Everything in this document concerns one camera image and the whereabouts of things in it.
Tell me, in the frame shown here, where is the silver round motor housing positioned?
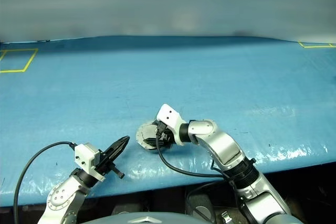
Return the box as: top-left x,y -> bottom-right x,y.
135,120 -> 174,153

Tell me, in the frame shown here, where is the dark rounded shape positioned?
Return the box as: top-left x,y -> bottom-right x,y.
184,191 -> 218,224

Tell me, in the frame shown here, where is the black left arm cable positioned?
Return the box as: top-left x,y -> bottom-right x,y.
13,141 -> 78,210

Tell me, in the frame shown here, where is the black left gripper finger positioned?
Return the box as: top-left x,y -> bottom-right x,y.
106,137 -> 131,163
101,135 -> 130,158

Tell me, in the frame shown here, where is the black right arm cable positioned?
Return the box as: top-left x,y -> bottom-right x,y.
155,128 -> 226,179

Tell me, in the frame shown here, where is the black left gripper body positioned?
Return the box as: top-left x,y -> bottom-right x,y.
93,150 -> 126,179

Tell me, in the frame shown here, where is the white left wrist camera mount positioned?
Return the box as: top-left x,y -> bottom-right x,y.
74,142 -> 105,182

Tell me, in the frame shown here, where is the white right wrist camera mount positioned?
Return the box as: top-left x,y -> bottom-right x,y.
156,103 -> 190,146

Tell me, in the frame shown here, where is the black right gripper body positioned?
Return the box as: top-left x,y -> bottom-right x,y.
155,120 -> 174,148

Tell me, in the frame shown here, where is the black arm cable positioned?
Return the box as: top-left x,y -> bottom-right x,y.
13,141 -> 78,210
155,128 -> 226,179

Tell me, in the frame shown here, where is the round grey housing lid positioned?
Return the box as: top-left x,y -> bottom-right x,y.
135,121 -> 161,146

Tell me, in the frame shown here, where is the blue plastic table cover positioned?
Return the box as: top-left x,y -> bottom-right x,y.
0,35 -> 336,207

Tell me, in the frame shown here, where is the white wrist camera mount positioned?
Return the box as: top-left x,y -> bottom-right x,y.
74,142 -> 105,182
156,103 -> 190,146

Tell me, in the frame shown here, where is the small metal clip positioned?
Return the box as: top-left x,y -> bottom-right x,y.
219,210 -> 233,224

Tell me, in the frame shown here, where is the grey robot torso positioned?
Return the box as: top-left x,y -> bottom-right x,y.
97,210 -> 202,224

